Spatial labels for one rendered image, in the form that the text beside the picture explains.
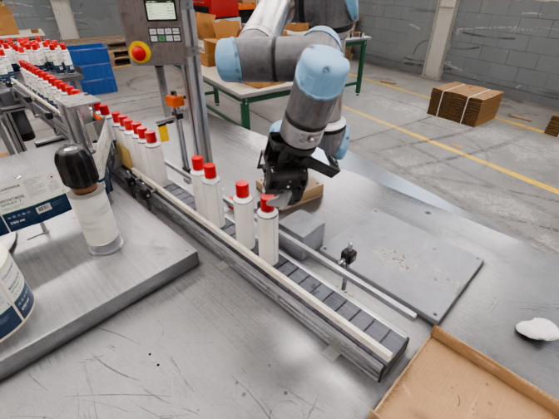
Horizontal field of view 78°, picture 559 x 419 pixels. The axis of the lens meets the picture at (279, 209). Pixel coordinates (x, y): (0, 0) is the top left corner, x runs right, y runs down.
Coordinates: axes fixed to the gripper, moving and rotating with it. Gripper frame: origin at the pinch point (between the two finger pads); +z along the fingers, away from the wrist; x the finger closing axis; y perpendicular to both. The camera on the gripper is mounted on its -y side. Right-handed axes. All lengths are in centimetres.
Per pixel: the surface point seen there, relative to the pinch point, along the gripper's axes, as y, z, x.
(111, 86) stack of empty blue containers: 74, 284, -449
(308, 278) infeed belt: -7.2, 16.8, 11.7
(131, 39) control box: 30, -3, -59
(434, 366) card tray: -24.9, 9.3, 38.5
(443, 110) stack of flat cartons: -318, 151, -232
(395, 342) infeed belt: -17.2, 7.7, 32.5
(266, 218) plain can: 3.0, 5.4, -0.2
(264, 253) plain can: 2.4, 16.2, 3.3
